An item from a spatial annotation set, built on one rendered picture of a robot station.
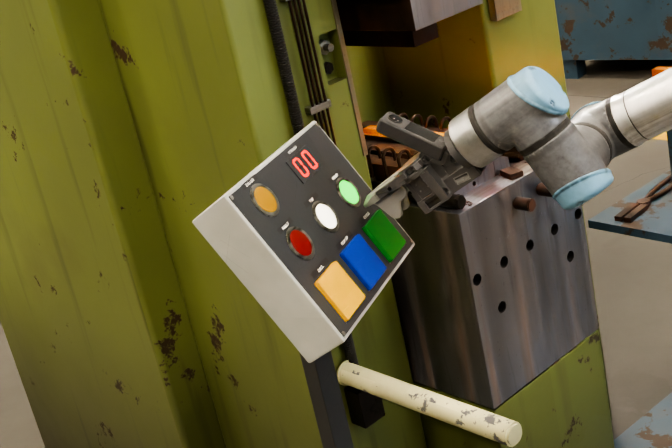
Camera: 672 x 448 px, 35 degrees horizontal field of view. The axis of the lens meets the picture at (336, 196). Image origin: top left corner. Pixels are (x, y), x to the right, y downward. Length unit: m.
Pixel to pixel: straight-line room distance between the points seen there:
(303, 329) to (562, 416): 1.01
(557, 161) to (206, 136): 0.78
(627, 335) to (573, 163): 1.87
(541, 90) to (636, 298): 2.13
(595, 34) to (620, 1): 0.25
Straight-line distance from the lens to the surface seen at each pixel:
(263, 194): 1.59
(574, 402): 2.48
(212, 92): 2.01
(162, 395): 2.52
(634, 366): 3.26
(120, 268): 2.40
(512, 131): 1.59
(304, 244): 1.60
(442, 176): 1.68
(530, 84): 1.56
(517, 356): 2.27
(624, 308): 3.58
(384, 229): 1.77
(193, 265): 2.33
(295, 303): 1.56
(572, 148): 1.59
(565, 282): 2.36
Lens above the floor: 1.68
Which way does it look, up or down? 19 degrees down
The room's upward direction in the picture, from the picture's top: 13 degrees counter-clockwise
